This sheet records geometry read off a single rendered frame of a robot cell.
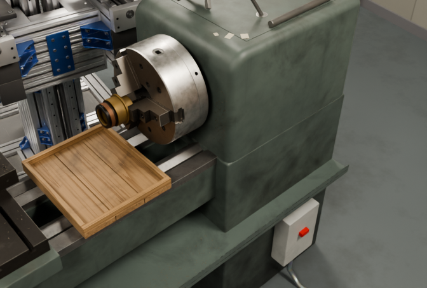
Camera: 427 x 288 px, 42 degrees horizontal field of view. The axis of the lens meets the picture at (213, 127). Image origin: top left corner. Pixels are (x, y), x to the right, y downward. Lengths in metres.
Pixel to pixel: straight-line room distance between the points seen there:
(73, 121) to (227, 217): 0.96
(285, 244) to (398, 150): 1.25
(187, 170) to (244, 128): 0.22
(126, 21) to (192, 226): 0.79
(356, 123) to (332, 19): 1.67
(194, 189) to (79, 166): 0.37
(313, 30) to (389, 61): 2.35
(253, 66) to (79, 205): 0.64
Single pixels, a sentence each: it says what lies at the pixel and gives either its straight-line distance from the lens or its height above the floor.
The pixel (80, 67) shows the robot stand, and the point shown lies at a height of 0.85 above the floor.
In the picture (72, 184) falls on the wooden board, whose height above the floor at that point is 0.89.
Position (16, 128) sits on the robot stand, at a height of 0.21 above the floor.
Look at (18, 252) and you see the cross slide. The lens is 1.46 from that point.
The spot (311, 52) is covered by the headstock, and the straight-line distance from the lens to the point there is 1.80.
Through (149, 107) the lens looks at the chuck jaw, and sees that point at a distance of 1.59.
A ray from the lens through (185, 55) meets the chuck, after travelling 1.60.
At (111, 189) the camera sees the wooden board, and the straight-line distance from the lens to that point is 1.67.
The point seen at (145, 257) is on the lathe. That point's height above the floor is 0.54.
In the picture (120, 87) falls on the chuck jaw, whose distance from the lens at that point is 1.63.
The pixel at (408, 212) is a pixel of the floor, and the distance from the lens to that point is 2.96.
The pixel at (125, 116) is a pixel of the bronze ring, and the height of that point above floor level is 1.08.
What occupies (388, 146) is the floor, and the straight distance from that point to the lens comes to 3.31.
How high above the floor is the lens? 2.06
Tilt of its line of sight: 39 degrees down
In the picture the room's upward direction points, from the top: 1 degrees clockwise
